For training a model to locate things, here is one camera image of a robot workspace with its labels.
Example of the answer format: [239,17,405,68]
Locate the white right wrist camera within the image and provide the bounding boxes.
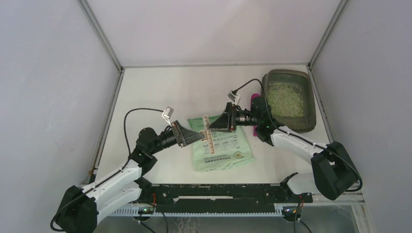
[228,90,240,105]

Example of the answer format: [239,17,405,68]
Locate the white slotted cable duct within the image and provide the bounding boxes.
[109,205,296,217]

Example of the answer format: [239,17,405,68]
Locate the green litter in box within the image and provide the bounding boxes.
[267,83,304,117]

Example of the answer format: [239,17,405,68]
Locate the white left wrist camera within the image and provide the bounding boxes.
[161,106,174,126]

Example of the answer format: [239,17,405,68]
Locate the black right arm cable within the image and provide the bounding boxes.
[231,79,363,193]

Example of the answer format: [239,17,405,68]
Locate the dark grey litter box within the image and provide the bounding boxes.
[262,69,317,133]

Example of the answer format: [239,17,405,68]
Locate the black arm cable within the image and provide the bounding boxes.
[231,79,363,193]
[50,107,165,232]

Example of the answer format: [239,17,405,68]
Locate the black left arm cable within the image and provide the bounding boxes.
[50,107,165,232]

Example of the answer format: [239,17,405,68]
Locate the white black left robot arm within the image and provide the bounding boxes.
[50,121,205,233]

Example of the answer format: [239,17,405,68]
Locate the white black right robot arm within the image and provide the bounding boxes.
[209,97,363,202]

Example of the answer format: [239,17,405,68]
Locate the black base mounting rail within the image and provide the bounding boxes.
[132,180,313,212]

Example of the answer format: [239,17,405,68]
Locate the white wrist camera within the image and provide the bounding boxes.
[161,106,174,126]
[228,90,240,105]

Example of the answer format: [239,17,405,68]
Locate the magenta plastic scoop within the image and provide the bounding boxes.
[250,93,262,138]

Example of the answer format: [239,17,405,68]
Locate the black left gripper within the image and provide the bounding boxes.
[149,120,204,155]

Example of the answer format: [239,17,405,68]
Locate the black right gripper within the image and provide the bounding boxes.
[208,101,260,133]

